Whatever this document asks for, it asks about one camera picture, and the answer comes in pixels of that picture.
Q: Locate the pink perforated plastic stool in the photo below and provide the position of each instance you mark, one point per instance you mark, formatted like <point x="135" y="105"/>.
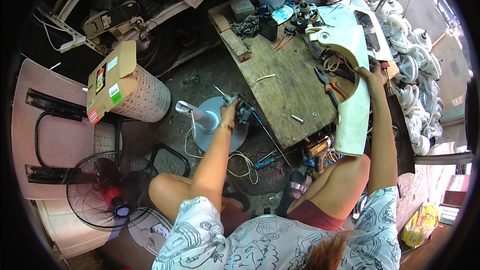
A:
<point x="146" y="93"/>

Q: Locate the person's left fingers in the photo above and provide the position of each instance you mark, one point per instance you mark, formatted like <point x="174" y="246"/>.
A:
<point x="232" y="102"/>

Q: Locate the orange black pliers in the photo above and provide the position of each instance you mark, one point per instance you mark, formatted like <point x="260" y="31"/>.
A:
<point x="332" y="88"/>

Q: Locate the grey fan motor with shaft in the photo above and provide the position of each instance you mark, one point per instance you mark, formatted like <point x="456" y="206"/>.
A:
<point x="245" y="110"/>

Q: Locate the person's body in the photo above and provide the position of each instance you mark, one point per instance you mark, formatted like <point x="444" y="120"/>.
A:
<point x="262" y="240"/>

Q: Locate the heap of white motor parts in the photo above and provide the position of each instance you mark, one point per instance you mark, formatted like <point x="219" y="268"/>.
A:
<point x="412" y="67"/>

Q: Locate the white slotted metal rail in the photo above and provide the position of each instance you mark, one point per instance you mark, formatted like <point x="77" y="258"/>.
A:
<point x="63" y="26"/>

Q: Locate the pink chair with black frame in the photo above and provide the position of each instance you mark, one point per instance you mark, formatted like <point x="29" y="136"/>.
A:
<point x="56" y="138"/>

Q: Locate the person's right hand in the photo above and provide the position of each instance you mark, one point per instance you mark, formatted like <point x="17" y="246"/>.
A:
<point x="375" y="77"/>

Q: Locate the silver bolt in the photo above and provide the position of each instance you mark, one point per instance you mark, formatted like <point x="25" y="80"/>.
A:
<point x="297" y="119"/>

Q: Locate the person's left hand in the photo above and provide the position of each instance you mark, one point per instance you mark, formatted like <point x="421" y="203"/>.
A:
<point x="228" y="114"/>

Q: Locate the white plastic strip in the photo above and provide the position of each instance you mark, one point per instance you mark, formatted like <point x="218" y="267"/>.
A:
<point x="266" y="77"/>

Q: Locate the pile of metal screws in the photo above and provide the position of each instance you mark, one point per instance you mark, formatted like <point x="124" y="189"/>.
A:
<point x="245" y="27"/>

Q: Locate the white spiral notebook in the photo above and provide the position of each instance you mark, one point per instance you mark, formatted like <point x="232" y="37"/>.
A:
<point x="339" y="17"/>

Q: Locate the translucent plastic container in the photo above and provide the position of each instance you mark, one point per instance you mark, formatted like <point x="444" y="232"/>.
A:
<point x="242" y="8"/>

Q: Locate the blue white packet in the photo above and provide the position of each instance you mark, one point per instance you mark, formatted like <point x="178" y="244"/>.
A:
<point x="282" y="14"/>

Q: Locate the long thin metal rod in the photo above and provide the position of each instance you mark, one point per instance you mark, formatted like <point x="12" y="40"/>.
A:
<point x="272" y="140"/>

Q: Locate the black fan with red hub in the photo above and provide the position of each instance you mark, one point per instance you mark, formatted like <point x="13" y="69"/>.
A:
<point x="112" y="195"/>

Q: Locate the person's legs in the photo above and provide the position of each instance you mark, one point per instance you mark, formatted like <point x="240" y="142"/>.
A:
<point x="337" y="191"/>

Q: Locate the bare fan motor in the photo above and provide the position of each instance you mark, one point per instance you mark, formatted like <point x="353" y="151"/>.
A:
<point x="304" y="15"/>

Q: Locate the wooden plank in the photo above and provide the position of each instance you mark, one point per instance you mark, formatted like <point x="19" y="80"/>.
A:
<point x="232" y="39"/>

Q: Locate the white cabinet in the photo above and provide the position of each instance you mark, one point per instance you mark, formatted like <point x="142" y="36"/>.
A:
<point x="67" y="232"/>

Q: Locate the brown cardboard box with labels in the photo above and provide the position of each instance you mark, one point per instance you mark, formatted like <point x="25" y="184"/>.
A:
<point x="112" y="78"/>

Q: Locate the white power strip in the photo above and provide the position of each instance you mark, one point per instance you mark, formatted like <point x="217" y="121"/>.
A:
<point x="73" y="44"/>

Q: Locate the beige machine with black belt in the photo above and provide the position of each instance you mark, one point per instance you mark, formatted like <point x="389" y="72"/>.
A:
<point x="112" y="18"/>

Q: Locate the black plastic bottle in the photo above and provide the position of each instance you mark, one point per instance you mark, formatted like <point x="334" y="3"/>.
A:
<point x="268" y="28"/>

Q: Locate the black phone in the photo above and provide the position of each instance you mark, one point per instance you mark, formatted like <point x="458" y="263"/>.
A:
<point x="369" y="32"/>

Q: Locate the yellow plastic bag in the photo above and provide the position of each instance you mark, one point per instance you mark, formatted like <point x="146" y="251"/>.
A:
<point x="420" y="225"/>

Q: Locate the white plastic fan housing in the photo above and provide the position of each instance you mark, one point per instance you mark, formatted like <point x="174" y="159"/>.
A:
<point x="354" y="120"/>

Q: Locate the grey round fan base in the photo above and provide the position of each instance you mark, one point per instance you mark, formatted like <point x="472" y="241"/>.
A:
<point x="210" y="129"/>

